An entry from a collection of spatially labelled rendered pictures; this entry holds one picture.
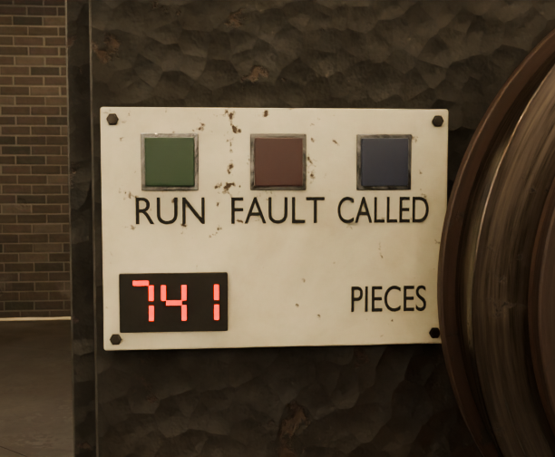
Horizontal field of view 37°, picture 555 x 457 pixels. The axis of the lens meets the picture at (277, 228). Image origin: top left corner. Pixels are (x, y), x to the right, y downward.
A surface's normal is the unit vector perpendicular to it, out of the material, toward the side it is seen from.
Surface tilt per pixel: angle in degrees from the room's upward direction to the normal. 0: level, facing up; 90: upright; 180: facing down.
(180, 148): 90
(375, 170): 90
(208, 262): 90
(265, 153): 90
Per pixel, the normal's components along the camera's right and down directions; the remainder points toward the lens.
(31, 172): 0.10, 0.07
